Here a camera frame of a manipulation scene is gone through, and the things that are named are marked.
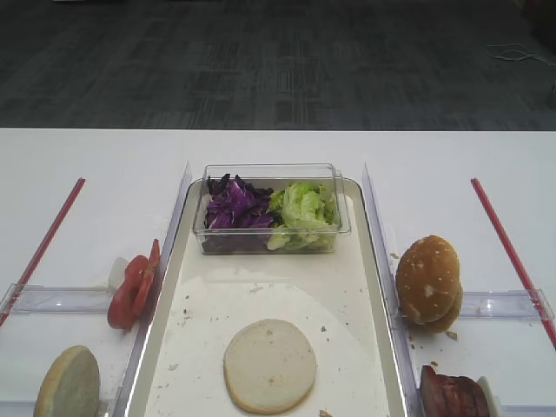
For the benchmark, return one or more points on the green lettuce pile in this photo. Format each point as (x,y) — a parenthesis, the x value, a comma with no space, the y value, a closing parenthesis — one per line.
(305,218)

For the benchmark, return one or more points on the rear tomato slice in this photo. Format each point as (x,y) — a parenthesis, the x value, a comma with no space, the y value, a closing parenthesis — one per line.
(145,268)

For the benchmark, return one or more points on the tomato slice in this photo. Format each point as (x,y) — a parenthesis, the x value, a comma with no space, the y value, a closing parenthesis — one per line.
(120,314)
(145,268)

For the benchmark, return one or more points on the front tomato slice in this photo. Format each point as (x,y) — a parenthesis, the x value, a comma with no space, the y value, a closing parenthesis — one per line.
(120,314)

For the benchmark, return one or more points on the brown meat patties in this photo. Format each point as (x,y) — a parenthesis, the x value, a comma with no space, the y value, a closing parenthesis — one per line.
(444,396)

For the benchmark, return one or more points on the white slice beside meat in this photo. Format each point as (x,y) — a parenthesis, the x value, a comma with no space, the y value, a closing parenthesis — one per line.
(487,391)

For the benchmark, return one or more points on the clear plastic salad container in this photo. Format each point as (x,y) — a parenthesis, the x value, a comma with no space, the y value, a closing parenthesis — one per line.
(277,177)

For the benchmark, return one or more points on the purple cabbage leaves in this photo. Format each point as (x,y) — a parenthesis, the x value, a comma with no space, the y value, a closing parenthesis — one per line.
(236,204)

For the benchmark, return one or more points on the left clear acrylic divider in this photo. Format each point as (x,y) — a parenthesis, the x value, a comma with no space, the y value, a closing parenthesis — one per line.
(122,403)

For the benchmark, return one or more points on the clear acrylic divider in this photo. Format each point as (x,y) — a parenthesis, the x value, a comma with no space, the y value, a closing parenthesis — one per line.
(398,334)
(122,403)

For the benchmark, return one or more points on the white serving tray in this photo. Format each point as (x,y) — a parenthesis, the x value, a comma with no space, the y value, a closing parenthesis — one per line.
(334,299)

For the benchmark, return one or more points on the right clear acrylic divider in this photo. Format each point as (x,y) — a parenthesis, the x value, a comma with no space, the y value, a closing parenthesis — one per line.
(398,334)

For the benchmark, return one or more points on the bottom bun slice on tray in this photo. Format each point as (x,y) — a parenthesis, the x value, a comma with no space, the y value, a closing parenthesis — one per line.
(269,367)

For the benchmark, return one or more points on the sesame bun top front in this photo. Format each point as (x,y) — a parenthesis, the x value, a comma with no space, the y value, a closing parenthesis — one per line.
(427,279)

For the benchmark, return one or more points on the sesame bun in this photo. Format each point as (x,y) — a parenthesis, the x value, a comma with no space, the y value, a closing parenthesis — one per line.
(447,320)
(427,279)

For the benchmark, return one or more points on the white onion piece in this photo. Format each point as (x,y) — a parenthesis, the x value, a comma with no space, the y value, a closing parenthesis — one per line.
(117,273)

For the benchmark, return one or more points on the sesame bun behind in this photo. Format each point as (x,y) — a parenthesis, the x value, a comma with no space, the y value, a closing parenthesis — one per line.
(447,320)

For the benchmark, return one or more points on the right red tape strip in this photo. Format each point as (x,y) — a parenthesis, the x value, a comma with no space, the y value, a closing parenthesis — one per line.
(519,267)

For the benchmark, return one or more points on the red tape strip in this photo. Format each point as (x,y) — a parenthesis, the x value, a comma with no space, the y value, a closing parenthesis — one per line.
(41,249)
(519,267)

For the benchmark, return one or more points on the left red tape strip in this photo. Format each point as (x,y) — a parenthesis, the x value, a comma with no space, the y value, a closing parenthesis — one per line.
(41,249)

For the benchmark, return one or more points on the right cross acrylic divider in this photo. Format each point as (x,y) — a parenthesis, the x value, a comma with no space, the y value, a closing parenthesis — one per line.
(515,305)

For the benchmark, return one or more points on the cross acrylic divider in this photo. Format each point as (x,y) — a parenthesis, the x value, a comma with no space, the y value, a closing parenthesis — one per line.
(36,299)
(515,305)

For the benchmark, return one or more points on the upright bun slice left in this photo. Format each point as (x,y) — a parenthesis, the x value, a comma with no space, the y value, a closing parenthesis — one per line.
(71,387)

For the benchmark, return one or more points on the left cross acrylic divider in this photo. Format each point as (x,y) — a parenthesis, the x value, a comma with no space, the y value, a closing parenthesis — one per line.
(36,299)

